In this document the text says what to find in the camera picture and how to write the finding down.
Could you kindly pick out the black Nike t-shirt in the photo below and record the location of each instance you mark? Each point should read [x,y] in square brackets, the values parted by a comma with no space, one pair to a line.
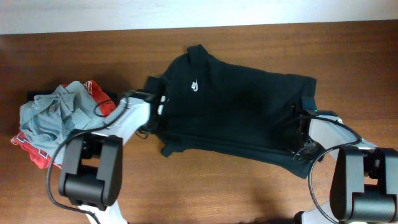
[215,106]

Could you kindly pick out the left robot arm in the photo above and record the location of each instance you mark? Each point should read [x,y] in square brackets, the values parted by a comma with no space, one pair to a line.
[92,168]

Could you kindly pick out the grey crumpled t-shirt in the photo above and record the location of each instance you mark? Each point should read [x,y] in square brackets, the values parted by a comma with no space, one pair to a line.
[53,118]

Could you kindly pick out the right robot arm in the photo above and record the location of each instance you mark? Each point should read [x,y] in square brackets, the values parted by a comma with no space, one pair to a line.
[364,185]

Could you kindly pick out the red printed t-shirt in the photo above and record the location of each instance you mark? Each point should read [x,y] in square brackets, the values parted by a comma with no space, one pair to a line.
[102,98]

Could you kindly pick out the navy blue folded garment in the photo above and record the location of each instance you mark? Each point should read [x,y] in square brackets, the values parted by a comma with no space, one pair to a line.
[97,95]

